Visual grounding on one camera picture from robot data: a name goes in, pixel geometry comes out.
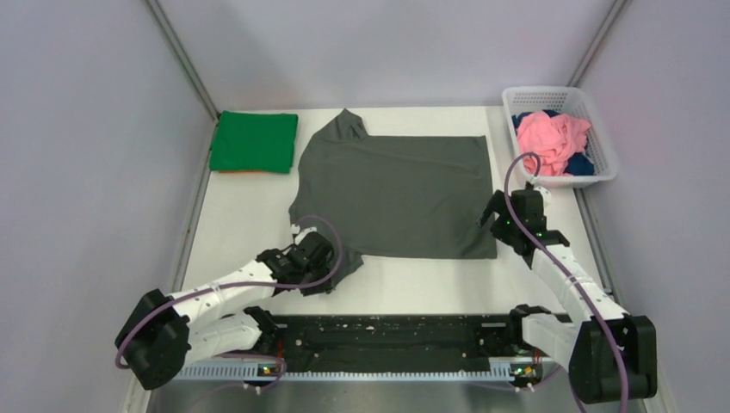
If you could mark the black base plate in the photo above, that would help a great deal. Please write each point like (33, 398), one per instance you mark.
(390, 344)

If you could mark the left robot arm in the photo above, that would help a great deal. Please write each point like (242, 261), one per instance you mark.
(167, 332)

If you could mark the dark blue t-shirt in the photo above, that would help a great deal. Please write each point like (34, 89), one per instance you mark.
(579, 165)

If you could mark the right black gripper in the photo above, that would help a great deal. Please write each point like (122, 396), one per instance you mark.
(496, 205)

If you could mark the right corner metal post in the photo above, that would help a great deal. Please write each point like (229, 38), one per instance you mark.
(613, 16)

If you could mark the white plastic basket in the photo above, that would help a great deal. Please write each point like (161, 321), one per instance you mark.
(563, 128)

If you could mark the white slotted cable duct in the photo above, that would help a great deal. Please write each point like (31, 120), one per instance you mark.
(265, 372)

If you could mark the dark grey t-shirt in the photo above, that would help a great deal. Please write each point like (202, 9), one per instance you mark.
(395, 196)

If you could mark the corner metal post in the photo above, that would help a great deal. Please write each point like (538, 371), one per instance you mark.
(184, 61)
(613, 16)

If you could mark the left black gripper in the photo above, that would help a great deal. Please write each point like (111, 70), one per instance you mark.
(328, 287)

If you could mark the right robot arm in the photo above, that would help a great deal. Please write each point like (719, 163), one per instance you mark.
(608, 354)

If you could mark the left corner metal post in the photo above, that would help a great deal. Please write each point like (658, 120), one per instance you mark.
(184, 61)

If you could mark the folded green t-shirt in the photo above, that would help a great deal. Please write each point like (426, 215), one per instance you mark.
(254, 142)

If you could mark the pink t-shirt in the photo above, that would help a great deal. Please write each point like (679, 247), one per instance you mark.
(550, 142)

